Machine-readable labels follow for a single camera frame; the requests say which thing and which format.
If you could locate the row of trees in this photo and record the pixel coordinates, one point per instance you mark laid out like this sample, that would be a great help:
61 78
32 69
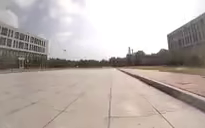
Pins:
76 62

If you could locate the distant dark buildings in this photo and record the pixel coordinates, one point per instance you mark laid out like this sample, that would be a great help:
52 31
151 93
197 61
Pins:
140 58

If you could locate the grey concrete slab pavement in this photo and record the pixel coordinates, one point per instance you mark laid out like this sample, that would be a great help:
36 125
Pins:
73 96

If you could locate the grey stone kerb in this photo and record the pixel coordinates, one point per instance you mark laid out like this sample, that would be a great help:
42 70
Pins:
176 93

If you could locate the dry grass strip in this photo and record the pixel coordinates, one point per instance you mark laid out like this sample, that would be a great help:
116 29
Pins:
183 69

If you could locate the reddish raised paved area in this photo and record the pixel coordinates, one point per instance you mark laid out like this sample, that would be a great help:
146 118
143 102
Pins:
186 80

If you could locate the white building with dark windows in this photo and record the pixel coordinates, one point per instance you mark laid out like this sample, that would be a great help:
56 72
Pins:
13 43

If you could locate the grey building with window grid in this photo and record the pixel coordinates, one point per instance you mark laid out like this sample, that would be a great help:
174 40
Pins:
195 38

